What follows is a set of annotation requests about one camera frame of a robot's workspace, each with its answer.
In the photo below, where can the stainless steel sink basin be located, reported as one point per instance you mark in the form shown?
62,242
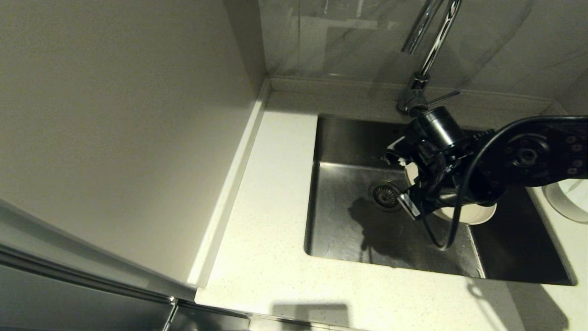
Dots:
340,230

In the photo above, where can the round metal drain strainer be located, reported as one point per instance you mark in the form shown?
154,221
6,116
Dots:
383,195

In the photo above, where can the white ceramic bowl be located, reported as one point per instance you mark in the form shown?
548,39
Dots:
574,195

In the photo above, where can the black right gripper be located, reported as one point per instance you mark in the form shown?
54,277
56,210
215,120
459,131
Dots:
438,133

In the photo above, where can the stainless steel appliance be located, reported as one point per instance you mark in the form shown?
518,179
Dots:
69,294

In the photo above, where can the white round plate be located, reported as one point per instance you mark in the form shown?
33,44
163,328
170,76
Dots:
473,214

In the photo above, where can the chrome gooseneck faucet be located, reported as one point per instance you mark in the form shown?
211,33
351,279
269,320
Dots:
413,99

